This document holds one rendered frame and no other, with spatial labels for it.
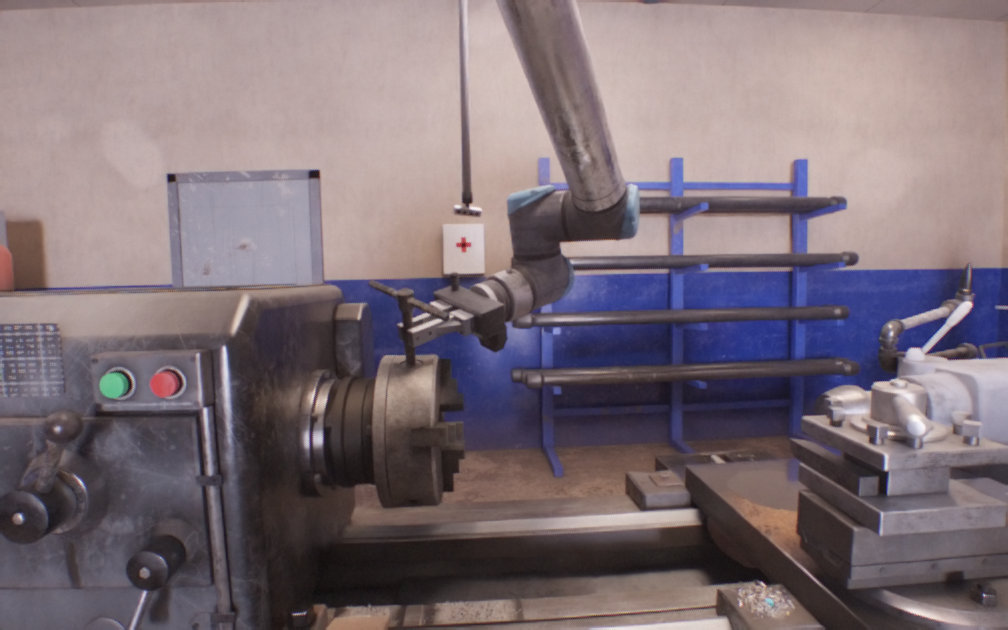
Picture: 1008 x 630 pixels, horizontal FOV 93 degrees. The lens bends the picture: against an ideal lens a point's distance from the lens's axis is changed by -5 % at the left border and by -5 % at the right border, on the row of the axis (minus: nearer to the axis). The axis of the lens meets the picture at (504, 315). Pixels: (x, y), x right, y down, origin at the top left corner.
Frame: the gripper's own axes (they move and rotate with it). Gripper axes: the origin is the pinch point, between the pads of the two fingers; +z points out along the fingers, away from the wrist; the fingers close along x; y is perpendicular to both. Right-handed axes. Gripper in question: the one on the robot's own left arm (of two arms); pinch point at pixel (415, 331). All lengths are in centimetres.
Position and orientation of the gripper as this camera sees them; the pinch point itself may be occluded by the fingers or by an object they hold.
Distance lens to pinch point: 80.9
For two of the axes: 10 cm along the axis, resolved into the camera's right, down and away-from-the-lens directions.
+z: -7.3, 3.1, -6.0
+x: 6.8, 2.9, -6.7
